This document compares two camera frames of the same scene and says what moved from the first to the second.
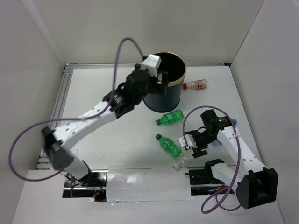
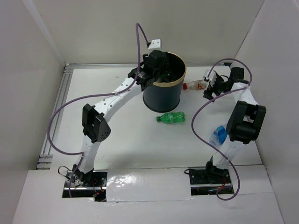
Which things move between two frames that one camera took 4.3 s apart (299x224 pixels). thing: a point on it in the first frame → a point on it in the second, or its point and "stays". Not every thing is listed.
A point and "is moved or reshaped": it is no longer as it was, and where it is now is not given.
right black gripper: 197,152 → 208,93
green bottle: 171,118 is moved or reshaped
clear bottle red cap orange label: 197,84 stays
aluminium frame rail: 66,70 stays
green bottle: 168,146 is moved or reshaped
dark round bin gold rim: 175,65 stays
